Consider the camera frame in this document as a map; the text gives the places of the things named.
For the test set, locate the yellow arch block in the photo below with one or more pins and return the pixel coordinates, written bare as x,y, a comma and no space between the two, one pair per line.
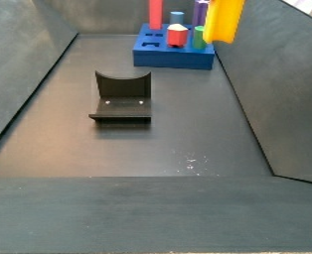
222,19

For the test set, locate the black curved fixture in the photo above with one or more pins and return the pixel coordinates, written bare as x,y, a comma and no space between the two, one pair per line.
124,97

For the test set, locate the blue shape sorter base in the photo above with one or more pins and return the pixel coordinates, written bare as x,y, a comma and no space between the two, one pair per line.
152,52

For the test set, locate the green hexagonal prism block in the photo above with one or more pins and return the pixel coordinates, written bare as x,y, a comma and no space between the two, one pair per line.
198,42

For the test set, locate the red rounded triangle block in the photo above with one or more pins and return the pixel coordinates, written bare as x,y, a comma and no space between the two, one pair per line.
176,35

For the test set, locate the light blue cylinder block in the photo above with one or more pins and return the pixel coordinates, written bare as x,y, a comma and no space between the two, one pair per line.
176,17

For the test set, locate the tall red rectangular block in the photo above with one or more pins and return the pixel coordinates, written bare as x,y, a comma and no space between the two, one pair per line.
155,14

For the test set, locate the purple star prism block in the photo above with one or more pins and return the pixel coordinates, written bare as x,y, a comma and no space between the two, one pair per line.
200,7

